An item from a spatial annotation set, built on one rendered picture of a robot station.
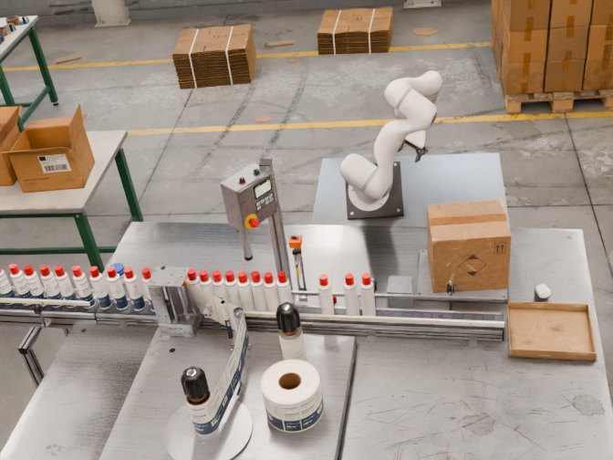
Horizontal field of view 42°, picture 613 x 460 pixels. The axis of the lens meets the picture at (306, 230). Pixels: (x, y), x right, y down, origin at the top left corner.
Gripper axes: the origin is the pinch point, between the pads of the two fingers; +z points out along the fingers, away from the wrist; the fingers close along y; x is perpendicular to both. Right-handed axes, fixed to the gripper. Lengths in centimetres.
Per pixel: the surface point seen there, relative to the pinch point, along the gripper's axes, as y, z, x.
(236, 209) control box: 60, 68, 0
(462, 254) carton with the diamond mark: -26, 47, 16
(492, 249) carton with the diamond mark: -34, 43, 24
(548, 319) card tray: -64, 60, 24
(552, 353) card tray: -62, 78, 31
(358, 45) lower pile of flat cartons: -27, -305, -230
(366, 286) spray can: 3, 71, 1
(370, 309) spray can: -5, 75, -6
